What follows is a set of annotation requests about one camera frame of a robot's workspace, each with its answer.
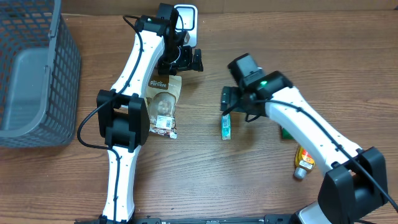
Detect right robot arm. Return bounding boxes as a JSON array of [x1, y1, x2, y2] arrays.
[[221, 54, 396, 223]]

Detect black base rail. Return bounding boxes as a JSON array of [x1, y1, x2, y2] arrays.
[[75, 214, 301, 224]]

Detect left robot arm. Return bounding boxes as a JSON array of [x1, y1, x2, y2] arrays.
[[96, 3, 203, 223]]

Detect teal Kleenex tissue pack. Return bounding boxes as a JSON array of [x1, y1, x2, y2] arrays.
[[221, 114, 231, 140]]

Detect grey plastic mesh basket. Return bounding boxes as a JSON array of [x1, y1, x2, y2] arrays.
[[1, 0, 81, 147]]

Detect yellow tea bottle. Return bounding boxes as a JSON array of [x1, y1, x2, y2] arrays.
[[294, 146, 315, 180]]

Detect white barcode scanner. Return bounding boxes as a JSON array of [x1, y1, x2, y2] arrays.
[[174, 4, 198, 47]]

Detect brown snack bag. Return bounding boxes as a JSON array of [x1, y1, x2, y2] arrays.
[[146, 75, 182, 139]]

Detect green lidded white jar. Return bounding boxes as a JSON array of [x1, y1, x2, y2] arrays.
[[281, 128, 294, 140]]

